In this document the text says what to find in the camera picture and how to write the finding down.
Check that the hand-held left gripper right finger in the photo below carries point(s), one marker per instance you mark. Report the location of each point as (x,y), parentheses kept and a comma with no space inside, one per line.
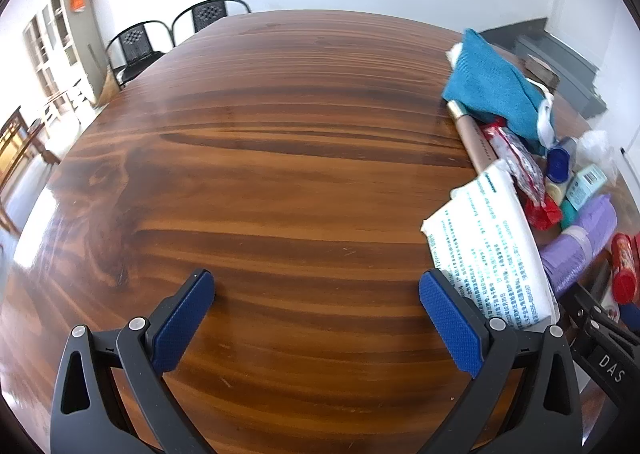
(450,329)

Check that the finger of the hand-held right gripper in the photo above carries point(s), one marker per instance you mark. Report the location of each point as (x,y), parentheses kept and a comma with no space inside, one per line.
(587,309)

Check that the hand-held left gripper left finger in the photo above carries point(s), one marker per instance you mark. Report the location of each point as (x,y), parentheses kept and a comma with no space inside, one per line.
(182,319)

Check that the purple bag roll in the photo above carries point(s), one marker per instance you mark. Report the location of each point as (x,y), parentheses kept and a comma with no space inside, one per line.
(580,244)

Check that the white printed tissue pack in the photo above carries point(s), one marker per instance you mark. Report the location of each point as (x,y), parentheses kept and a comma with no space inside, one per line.
(490,244)

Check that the teal plastic case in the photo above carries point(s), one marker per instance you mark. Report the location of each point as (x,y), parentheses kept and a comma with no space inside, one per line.
(567,216)

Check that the cream cosmetic tube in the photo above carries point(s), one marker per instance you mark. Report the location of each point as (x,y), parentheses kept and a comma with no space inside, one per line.
(555,191)

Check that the light teal carton box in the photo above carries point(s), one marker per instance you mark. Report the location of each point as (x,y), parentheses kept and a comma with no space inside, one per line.
(582,186)

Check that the blue lotion bottle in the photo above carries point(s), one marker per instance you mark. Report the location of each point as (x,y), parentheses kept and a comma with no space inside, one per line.
(557,163)

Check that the red snack packet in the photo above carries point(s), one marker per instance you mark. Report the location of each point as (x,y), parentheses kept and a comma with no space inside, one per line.
(525,168)

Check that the clear bag of white cotton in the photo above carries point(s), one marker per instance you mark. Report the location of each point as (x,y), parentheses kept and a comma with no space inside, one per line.
(595,146)

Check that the rose gold cosmetic tube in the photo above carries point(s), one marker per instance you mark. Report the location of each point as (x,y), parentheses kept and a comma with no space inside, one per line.
(472,138)

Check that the teal cloth pouch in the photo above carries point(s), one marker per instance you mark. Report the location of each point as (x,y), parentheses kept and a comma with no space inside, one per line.
(490,83)

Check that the wooden desktop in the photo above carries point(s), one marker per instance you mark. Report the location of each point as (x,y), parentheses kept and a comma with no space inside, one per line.
(275,158)

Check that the brown wooden chair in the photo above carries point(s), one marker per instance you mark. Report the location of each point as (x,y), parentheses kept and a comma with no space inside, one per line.
(15,143)

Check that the straw broom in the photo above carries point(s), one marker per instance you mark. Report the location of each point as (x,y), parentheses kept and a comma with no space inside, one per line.
(107,86)

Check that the black metal chair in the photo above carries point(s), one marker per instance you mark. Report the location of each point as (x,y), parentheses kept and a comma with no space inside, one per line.
(210,13)
(135,46)

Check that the beige shelf cabinet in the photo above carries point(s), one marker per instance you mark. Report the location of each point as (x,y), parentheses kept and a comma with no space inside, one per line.
(77,38)

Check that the orange sign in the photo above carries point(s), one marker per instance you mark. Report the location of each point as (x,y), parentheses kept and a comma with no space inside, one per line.
(76,0)

